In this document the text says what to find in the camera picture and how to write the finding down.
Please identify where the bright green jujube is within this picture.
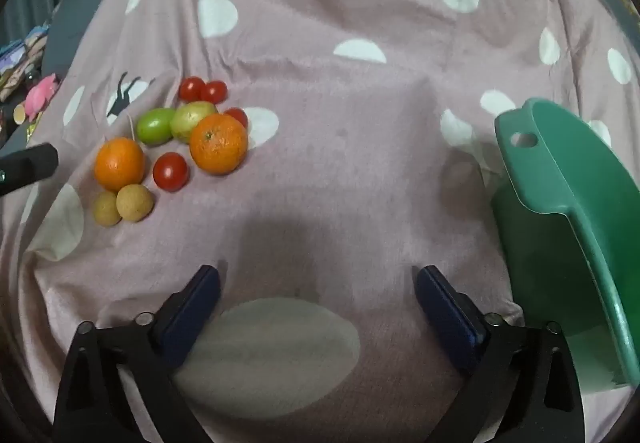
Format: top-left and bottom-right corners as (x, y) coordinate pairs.
(136, 108), (177, 146)

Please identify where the pink polka dot blanket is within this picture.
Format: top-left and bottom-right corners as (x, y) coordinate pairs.
(0, 0), (640, 443)

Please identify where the colourful picture book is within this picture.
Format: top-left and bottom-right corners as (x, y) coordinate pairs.
(0, 25), (49, 102)

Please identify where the green plastic bowl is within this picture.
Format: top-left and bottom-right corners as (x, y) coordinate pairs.
(491, 98), (640, 394)

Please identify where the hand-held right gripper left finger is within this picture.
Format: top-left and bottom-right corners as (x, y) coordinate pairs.
(52, 265), (221, 443)

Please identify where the yellow-green jujube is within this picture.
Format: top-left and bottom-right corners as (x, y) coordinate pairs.
(169, 101), (219, 144)

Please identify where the tan longan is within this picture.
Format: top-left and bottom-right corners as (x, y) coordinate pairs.
(93, 191), (123, 227)
(116, 184), (154, 223)

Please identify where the pink toy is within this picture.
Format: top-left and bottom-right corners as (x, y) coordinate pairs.
(24, 74), (60, 122)

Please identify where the orange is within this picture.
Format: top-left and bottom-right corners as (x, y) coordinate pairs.
(94, 137), (146, 192)
(189, 113), (249, 175)

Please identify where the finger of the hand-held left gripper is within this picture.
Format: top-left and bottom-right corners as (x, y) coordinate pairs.
(0, 143), (59, 196)

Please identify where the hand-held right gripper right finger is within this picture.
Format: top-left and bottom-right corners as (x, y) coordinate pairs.
(414, 265), (586, 443)

